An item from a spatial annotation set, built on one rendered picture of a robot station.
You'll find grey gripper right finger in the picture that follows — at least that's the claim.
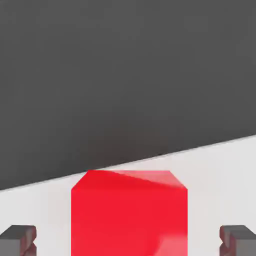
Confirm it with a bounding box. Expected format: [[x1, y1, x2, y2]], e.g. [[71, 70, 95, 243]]
[[219, 224, 256, 256]]

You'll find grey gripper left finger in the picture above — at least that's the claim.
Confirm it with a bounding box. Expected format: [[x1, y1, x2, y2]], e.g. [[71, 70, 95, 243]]
[[0, 224, 38, 256]]

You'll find small red cube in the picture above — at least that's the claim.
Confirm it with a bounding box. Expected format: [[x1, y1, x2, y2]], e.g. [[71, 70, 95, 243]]
[[70, 169, 189, 256]]

